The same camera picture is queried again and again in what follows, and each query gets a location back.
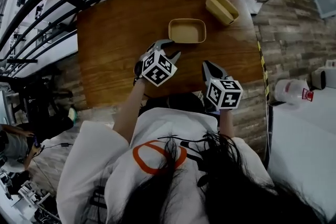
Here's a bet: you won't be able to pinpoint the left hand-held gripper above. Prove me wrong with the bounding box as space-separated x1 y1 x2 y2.
134 39 182 87

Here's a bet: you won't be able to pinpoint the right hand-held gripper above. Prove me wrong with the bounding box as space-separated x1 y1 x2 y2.
202 60 244 110

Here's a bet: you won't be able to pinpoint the tan shallow tray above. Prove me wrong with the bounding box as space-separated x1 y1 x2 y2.
168 18 207 45

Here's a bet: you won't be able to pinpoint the tan box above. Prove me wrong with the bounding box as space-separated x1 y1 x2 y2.
205 0 240 26

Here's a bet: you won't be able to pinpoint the person's right forearm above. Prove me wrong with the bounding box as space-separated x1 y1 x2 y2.
218 107 236 138

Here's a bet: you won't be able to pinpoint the person's left forearm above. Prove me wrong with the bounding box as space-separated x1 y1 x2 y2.
112 78 146 145

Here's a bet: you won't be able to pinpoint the person's black trousers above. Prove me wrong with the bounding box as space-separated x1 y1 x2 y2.
143 91 206 115

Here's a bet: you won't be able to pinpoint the yellow and black floor tape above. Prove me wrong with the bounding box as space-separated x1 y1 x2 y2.
257 40 271 102

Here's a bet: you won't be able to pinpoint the brown wooden table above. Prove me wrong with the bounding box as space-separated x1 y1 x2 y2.
76 0 263 110

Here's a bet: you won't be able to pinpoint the person's white printed shirt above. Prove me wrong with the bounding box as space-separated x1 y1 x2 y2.
56 107 275 224

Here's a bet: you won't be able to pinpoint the white plastic bag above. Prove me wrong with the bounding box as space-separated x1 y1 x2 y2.
274 78 314 105

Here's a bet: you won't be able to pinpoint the white appliance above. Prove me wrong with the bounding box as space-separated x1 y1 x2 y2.
311 59 336 91

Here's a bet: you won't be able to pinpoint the white workbench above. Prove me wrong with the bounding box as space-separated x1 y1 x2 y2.
267 83 336 221

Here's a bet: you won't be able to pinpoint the black chair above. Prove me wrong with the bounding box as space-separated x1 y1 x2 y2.
0 59 74 124

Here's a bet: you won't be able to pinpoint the white metal rack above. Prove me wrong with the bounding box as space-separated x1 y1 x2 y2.
17 179 51 208

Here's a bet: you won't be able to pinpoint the black floor cable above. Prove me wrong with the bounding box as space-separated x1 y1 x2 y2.
39 141 75 151

